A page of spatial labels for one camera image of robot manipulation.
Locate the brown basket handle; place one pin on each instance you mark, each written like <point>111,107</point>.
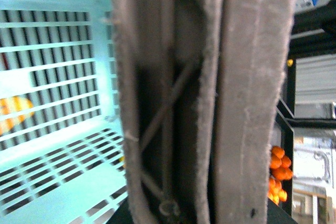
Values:
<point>199,82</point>

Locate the light blue plastic basket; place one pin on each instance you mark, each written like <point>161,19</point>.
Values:
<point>64,164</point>

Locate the orange tangerine pile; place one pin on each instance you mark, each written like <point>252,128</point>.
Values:
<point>280,173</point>

